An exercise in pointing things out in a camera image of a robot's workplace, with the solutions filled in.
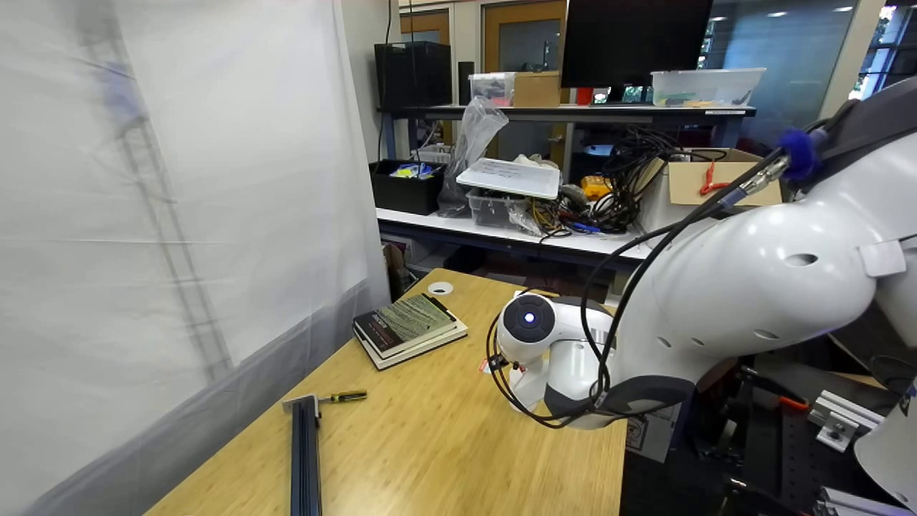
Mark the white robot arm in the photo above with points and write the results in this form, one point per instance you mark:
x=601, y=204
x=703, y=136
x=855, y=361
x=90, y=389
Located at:
x=799, y=245

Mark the white round table grommet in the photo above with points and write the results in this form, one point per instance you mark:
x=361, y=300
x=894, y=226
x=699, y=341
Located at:
x=440, y=289

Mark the upper dark hardcover book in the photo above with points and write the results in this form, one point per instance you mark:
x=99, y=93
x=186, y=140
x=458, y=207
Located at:
x=404, y=323

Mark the black storage crate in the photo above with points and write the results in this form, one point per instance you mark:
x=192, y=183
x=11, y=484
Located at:
x=408, y=186

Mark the white shelf bench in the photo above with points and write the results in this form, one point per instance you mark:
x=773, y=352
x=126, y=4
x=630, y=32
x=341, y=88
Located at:
x=467, y=230

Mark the long black metal bar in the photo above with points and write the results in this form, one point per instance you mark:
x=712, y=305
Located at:
x=305, y=480

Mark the cardboard box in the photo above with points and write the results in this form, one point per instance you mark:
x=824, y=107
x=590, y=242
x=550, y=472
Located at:
x=669, y=192

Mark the black computer monitor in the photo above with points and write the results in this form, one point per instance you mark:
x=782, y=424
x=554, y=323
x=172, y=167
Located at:
x=626, y=42

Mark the white curtain backdrop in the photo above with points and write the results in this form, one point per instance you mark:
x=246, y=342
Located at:
x=183, y=230

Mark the clear plastic storage bin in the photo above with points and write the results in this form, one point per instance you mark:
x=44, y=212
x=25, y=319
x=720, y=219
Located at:
x=705, y=88

